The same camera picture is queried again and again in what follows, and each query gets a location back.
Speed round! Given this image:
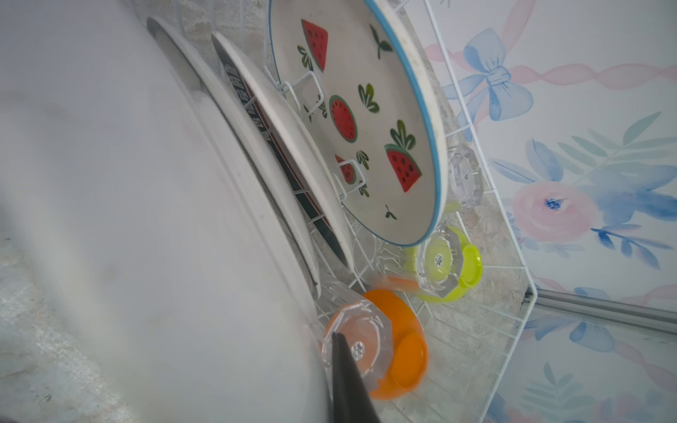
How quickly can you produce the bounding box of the orange bowl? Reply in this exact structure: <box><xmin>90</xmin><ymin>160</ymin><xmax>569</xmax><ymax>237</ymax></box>
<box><xmin>333</xmin><ymin>289</ymin><xmax>428</xmax><ymax>400</ymax></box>

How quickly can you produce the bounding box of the clear glass cup back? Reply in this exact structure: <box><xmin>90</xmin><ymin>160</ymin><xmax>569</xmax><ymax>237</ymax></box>
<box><xmin>445</xmin><ymin>146</ymin><xmax>484</xmax><ymax>212</ymax></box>

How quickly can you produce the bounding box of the right aluminium corner post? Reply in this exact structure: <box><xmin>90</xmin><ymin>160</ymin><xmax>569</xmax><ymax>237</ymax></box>
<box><xmin>525</xmin><ymin>288</ymin><xmax>676</xmax><ymax>336</ymax></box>

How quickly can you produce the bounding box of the clear glass cup front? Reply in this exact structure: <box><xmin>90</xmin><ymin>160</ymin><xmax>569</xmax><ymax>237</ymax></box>
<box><xmin>321</xmin><ymin>296</ymin><xmax>394</xmax><ymax>393</ymax></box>

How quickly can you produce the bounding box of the lime green bowl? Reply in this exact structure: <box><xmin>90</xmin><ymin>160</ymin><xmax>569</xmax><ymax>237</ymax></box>
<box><xmin>403</xmin><ymin>225</ymin><xmax>483</xmax><ymax>303</ymax></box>

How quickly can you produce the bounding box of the clear glass cup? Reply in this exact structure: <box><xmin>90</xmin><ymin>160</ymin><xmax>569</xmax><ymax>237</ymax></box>
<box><xmin>445</xmin><ymin>146</ymin><xmax>484</xmax><ymax>212</ymax></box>
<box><xmin>370</xmin><ymin>231</ymin><xmax>467</xmax><ymax>302</ymax></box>
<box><xmin>321</xmin><ymin>296</ymin><xmax>394</xmax><ymax>393</ymax></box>

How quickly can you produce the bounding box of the white wire dish rack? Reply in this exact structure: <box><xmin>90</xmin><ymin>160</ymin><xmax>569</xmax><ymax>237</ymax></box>
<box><xmin>253</xmin><ymin>0</ymin><xmax>539</xmax><ymax>423</ymax></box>

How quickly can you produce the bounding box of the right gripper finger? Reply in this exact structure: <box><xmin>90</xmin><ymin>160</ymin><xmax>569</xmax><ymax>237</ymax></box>
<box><xmin>331</xmin><ymin>332</ymin><xmax>381</xmax><ymax>423</ymax></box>

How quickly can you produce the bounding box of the green rimmed white plate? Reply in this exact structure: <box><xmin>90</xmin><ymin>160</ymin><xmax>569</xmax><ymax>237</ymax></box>
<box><xmin>1</xmin><ymin>1</ymin><xmax>333</xmax><ymax>422</ymax></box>

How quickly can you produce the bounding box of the clear glass cup middle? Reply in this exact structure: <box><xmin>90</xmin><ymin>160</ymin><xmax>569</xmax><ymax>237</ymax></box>
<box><xmin>370</xmin><ymin>231</ymin><xmax>467</xmax><ymax>302</ymax></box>

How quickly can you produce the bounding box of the red green rimmed plate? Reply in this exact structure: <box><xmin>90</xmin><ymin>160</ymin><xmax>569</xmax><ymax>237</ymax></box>
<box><xmin>211</xmin><ymin>32</ymin><xmax>355</xmax><ymax>270</ymax></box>

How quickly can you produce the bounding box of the watermelon pattern plate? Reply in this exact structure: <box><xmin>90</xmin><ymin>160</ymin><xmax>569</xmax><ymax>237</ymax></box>
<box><xmin>269</xmin><ymin>1</ymin><xmax>448</xmax><ymax>247</ymax></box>

